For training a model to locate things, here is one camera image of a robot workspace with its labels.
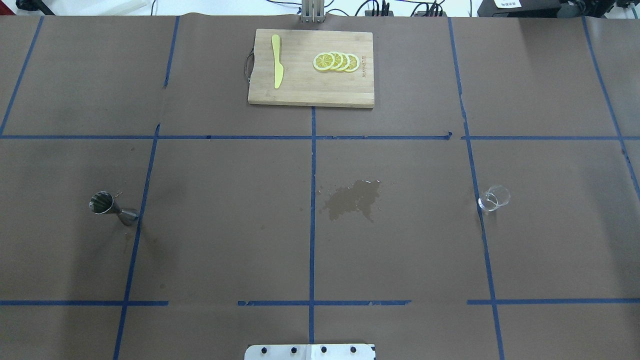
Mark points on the black box on table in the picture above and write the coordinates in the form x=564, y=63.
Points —
x=520, y=8

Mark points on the yellow plastic knife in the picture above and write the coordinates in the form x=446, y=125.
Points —
x=276, y=44

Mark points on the wooden cutting board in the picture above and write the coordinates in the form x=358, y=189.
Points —
x=302, y=84

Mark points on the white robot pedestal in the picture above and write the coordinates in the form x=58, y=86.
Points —
x=331, y=351

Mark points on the lemon slice one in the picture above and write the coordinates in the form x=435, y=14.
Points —
x=323, y=61

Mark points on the aluminium frame post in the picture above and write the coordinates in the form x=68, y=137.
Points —
x=312, y=11

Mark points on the lemon slice four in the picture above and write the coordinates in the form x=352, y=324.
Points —
x=354, y=63

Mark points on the steel measuring jigger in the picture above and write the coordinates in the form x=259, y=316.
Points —
x=103, y=203

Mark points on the lemon slice three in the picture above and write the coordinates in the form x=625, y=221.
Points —
x=346, y=62

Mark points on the clear glass shaker cup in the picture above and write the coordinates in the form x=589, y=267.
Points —
x=495, y=197

